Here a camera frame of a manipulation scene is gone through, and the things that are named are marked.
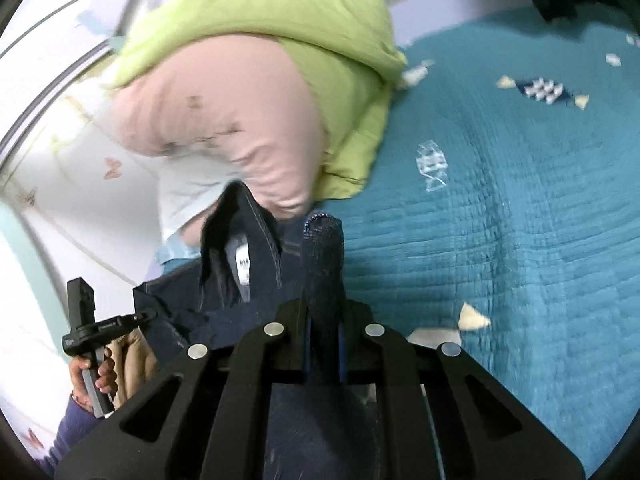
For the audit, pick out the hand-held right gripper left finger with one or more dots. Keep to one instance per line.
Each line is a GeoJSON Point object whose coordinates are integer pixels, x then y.
{"type": "Point", "coordinates": [292, 327]}

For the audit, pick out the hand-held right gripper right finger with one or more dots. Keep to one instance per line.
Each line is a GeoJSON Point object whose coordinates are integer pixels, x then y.
{"type": "Point", "coordinates": [356, 340]}

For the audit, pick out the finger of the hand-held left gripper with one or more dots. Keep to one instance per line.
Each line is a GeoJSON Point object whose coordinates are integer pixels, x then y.
{"type": "Point", "coordinates": [146, 318]}

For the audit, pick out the navy blue garment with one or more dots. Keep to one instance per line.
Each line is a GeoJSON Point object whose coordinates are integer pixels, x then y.
{"type": "Point", "coordinates": [250, 280]}

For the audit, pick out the person's left forearm purple sleeve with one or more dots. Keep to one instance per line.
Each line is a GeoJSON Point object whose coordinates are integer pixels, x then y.
{"type": "Point", "coordinates": [70, 440]}

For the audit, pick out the person's left hand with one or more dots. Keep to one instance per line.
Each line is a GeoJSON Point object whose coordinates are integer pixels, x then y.
{"type": "Point", "coordinates": [106, 375]}

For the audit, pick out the beige cloth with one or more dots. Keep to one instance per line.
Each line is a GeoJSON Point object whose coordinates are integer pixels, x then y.
{"type": "Point", "coordinates": [134, 367]}

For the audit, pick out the light blue cloth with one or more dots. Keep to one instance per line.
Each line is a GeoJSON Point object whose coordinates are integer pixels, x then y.
{"type": "Point", "coordinates": [175, 252]}

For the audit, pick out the white cloth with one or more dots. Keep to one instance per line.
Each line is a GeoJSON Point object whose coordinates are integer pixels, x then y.
{"type": "Point", "coordinates": [192, 200]}

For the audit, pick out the teal patterned bedspread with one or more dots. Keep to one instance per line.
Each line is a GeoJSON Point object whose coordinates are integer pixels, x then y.
{"type": "Point", "coordinates": [500, 220]}

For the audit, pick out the green quilt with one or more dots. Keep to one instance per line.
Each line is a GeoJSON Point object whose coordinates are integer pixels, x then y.
{"type": "Point", "coordinates": [300, 25]}

